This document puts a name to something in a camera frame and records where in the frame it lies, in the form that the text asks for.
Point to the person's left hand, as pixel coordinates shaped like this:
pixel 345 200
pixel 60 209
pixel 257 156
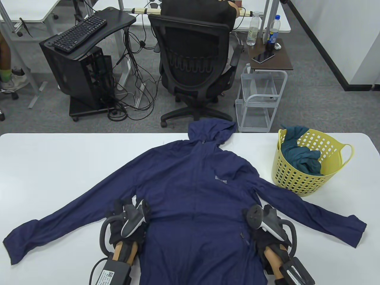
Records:
pixel 117 234

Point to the person's right hand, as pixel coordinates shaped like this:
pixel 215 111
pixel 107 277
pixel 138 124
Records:
pixel 262 239

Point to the navy blue clothes jacket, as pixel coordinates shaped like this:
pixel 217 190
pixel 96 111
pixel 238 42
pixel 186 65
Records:
pixel 196 184

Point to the teal zipper clothes jacket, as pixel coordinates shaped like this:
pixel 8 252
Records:
pixel 299 154

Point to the person's right forearm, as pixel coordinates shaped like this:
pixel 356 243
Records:
pixel 273 259

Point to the person's left forearm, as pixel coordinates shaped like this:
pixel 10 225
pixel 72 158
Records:
pixel 126 252

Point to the grey right hand controller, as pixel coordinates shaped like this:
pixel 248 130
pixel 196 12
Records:
pixel 255 216

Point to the grey hand controller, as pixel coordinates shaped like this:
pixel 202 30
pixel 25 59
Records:
pixel 255 216
pixel 135 218

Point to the grey left hand controller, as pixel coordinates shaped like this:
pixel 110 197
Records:
pixel 135 218

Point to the yellow perforated plastic basket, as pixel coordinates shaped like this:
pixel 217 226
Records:
pixel 299 184

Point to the black rolling computer platform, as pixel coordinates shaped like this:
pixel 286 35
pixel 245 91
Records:
pixel 80 108

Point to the black mesh office chair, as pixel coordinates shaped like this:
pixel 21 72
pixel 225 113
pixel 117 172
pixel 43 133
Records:
pixel 193 89

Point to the black computer tower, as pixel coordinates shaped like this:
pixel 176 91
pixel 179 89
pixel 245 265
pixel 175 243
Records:
pixel 65 71

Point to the chrome chair base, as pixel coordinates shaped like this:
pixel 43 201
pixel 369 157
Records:
pixel 12 95

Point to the black smartphone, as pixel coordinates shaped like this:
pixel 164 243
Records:
pixel 262 58

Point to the brown side table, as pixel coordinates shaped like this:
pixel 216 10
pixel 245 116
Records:
pixel 282 58

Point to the blue cap soda bottle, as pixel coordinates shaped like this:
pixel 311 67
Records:
pixel 271 37

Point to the black keyboard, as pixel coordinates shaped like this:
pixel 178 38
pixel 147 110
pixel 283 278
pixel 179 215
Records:
pixel 78 34

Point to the clear plastic water bottle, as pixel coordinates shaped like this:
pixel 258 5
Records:
pixel 253 32

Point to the long white desk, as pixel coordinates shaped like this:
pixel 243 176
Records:
pixel 283 25

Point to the black keyboard desk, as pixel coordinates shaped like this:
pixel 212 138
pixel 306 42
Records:
pixel 118 17

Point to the beige padded rod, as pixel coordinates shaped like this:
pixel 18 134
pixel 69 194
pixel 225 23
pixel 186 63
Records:
pixel 245 13

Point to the white desk with grey legs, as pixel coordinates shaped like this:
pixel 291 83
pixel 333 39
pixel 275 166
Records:
pixel 29 10

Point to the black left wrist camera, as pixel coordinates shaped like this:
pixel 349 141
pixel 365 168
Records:
pixel 114 271

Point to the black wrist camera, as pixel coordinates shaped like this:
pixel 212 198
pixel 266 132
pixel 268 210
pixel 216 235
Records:
pixel 114 271
pixel 297 271

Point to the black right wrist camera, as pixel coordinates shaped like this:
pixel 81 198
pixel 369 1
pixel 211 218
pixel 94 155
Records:
pixel 297 271

